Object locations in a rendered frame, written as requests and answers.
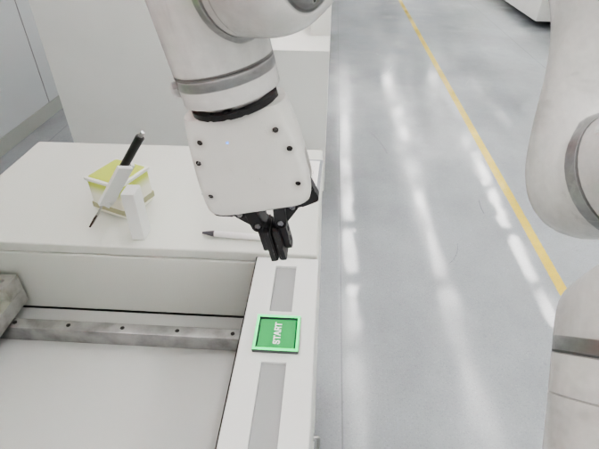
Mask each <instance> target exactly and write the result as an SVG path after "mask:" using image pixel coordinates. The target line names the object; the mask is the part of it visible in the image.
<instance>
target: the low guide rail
mask: <svg viewBox="0 0 599 449"><path fill-rule="evenodd" d="M240 331H241V330H235V329H218V328H200V327H182V326H165V325H147V324H130V323H112V322H78V321H60V320H43V319H25V318H14V319H13V320H12V322H11V323H10V325H9V326H8V327H7V329H6V330H5V331H4V333H3V334H2V336H1V337H0V339H25V340H43V341H59V342H76V343H93V344H109V345H126V346H143V347H175V348H192V349H208V350H225V351H236V348H237V344H238V340H239V336H240Z"/></svg>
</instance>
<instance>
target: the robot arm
mask: <svg viewBox="0 0 599 449"><path fill-rule="evenodd" d="M144 1H145V3H146V5H147V8H148V11H149V13H150V15H151V18H152V22H153V25H154V27H155V29H156V32H157V34H158V37H159V40H160V43H161V46H162V48H163V51H164V53H165V55H166V58H167V61H168V65H169V67H170V69H171V72H172V75H173V77H174V79H175V81H174V82H171V84H170V89H171V93H172V94H173V96H174V97H175V98H178V97H181V98H182V100H183V103H184V105H185V107H186V108H187V109H188V110H189V111H188V112H187V113H186V114H185V130H186V135H187V140H188V144H189V148H190V153H191V156H192V160H193V166H194V169H195V173H196V176H197V179H198V182H199V185H200V188H201V193H202V196H203V198H204V200H205V202H206V205H207V207H208V209H209V211H210V212H212V213H213V214H215V215H216V216H230V217H233V216H235V217H237V218H239V219H240V220H242V221H243V222H245V223H247V224H249V225H250V226H251V228H252V230H253V231H255V232H258V235H259V238H260V240H261V243H262V246H263V249H264V250H268V252H269V255H270V257H271V260H272V261H277V260H278V259H279V258H280V259H281V260H286V259H287V255H288V248H292V244H293V239H292V235H291V229H290V226H289V223H288V221H289V220H290V218H291V217H292V216H293V214H294V213H295V212H296V211H297V209H298V208H300V207H305V206H307V205H310V204H313V203H315V202H317V201H318V199H319V191H318V189H317V187H316V185H315V183H314V181H313V179H312V177H311V176H312V169H311V164H310V160H309V156H308V151H307V147H306V144H305V142H304V139H303V135H302V133H301V130H300V126H299V123H298V120H297V118H296V116H295V113H294V110H293V108H292V106H291V103H290V101H289V99H288V96H287V94H286V92H285V91H284V90H283V89H282V88H281V87H276V86H277V85H278V83H279V81H280V78H279V73H278V69H277V66H276V62H275V55H274V51H273V48H272V44H271V40H270V38H278V37H286V36H289V35H292V34H295V33H297V32H300V31H301V30H303V29H305V28H307V27H308V26H310V25H311V24H312V23H314V22H315V21H316V20H317V19H318V18H319V17H320V16H321V15H322V14H323V13H324V12H325V11H326V10H327V9H328V8H329V7H330V6H331V5H332V3H333V2H334V1H335V0H144ZM548 1H549V7H550V16H551V32H550V46H549V55H548V61H547V65H546V74H545V78H544V83H543V86H542V90H541V93H540V96H539V100H538V104H537V110H536V114H535V117H534V121H533V126H532V129H531V134H530V138H529V146H528V151H527V157H526V164H525V184H526V190H527V194H528V197H529V202H530V204H531V206H532V208H533V210H534V211H535V212H536V214H537V215H538V217H539V218H540V219H541V220H542V221H543V223H545V224H546V225H547V226H549V227H550V228H552V229H553V230H555V231H557V232H558V233H561V234H564V235H567V236H570V237H573V238H578V239H588V240H599V0H548ZM271 209H272V210H273V213H274V216H271V215H269V214H267V210H271ZM542 449H599V264H598V265H596V266H595V267H593V268H592V269H591V270H589V271H588V272H587V273H585V274H584V275H582V276H581V277H580V278H578V279H577V280H576V281H575V282H573V283H572V284H571V285H570V286H569V287H568V288H567V289H566V290H565V291H564V292H563V294H562V295H561V297H560V299H559V301H558V305H557V308H556V313H555V318H554V332H553V343H552V351H551V360H550V369H549V379H548V389H547V398H546V416H545V426H544V435H543V444H542Z"/></svg>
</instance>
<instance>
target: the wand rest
mask: <svg viewBox="0 0 599 449"><path fill-rule="evenodd" d="M134 167H135V164H134V163H133V161H132V162H131V164H130V165H129V166H117V167H116V169H115V171H114V173H113V175H112V177H111V180H110V181H109V182H108V184H107V186H106V188H105V190H104V192H103V195H102V197H101V198H100V200H99V201H98V205H99V206H105V207H106V208H110V206H113V204H114V202H115V201H116V199H117V198H118V196H119V194H120V192H121V191H122V189H123V187H124V185H125V183H126V181H127V180H128V178H129V176H130V174H131V173H132V171H133V169H134ZM120 197H121V199H122V203H123V207H124V209H125V213H126V217H127V222H128V225H129V229H130V232H131V235H132V239H133V240H145V239H146V237H147V235H148V233H149V231H150V230H151V227H150V224H149V219H148V216H147V212H146V208H145V205H144V198H143V195H142V190H141V186H140V185H139V184H128V185H127V186H126V187H125V189H124V190H123V192H122V193H121V194H120Z"/></svg>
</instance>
